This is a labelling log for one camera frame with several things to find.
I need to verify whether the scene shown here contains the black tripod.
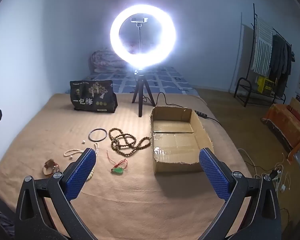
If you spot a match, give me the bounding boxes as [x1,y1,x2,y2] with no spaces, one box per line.
[132,68,156,117]

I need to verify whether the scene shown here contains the orange cloth covered furniture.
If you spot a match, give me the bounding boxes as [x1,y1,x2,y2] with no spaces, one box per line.
[262,97,300,155]

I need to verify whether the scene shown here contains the cardboard box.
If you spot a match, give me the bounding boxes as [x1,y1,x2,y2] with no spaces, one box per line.
[150,106,215,173]

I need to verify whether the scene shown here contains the brown bead necklace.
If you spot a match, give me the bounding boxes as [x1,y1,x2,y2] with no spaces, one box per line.
[109,127,152,158]

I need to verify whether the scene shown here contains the white ring light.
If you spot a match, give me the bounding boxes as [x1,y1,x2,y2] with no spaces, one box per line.
[110,4,177,68]

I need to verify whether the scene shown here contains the folded floral quilt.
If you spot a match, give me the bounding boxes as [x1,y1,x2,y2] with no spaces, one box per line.
[89,47,130,74]

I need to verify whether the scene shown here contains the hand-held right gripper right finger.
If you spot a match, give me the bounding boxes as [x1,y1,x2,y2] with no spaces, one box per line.
[199,147,282,240]

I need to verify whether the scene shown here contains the dark striped cloth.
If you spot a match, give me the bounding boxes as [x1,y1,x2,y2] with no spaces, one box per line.
[0,195,15,240]

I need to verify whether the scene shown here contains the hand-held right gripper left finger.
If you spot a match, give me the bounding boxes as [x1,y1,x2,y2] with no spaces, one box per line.
[14,147,97,240]

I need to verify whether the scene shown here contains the blue patterned bedsheet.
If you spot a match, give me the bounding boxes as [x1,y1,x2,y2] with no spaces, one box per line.
[84,66,199,96]

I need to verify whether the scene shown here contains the striped towel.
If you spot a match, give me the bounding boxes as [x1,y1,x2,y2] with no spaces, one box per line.
[250,15,274,77]

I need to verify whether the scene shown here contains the yellow box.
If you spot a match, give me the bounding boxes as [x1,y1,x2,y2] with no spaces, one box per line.
[257,76,274,93]

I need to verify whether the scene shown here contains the red-brown bracelet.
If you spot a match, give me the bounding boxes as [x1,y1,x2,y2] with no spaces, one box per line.
[43,159,60,178]

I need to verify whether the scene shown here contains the black bangle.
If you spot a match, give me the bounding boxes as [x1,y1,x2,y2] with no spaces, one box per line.
[88,128,107,142]

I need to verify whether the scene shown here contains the green pendant with red cord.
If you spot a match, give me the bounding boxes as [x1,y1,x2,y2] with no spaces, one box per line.
[107,150,128,174]

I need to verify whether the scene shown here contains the phone holder clamp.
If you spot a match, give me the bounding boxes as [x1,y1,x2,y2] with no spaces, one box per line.
[130,17,149,28]

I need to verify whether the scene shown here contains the black light cable with controller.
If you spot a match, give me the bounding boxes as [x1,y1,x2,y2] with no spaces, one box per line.
[146,92,222,125]

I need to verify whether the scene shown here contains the black clothes rack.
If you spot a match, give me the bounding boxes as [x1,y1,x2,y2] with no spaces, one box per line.
[250,4,294,105]

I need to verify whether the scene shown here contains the black snack bag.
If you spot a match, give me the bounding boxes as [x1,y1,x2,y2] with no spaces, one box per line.
[70,80,118,112]

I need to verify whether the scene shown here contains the black shoe rack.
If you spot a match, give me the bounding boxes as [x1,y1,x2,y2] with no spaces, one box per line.
[234,77,287,107]

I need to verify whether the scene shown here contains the white small-bead necklace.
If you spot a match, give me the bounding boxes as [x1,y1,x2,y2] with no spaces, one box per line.
[64,142,99,159]

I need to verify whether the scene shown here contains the dark hanging clothes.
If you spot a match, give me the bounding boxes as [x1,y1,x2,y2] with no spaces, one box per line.
[269,34,296,98]

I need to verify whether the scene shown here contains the white cables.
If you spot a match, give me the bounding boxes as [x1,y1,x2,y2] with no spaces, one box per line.
[237,148,293,228]

